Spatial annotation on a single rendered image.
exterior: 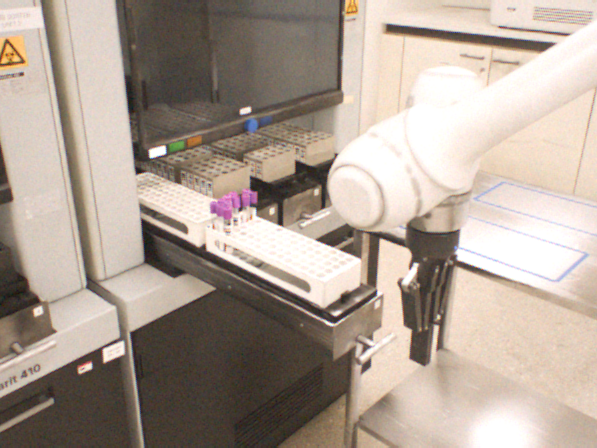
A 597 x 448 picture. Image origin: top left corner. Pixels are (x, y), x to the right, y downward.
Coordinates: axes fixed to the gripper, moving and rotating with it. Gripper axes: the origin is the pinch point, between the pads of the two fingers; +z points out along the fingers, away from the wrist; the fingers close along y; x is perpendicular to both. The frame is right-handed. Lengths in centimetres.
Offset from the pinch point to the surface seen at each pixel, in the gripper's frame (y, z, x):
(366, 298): -2.4, -1.5, -12.3
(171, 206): 3, -7, -57
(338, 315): 5.0, -1.8, -12.3
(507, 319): -134, 80, -39
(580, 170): -229, 49, -54
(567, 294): -25.3, -2.1, 11.8
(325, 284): 4.8, -6.2, -15.3
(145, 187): 1, -7, -69
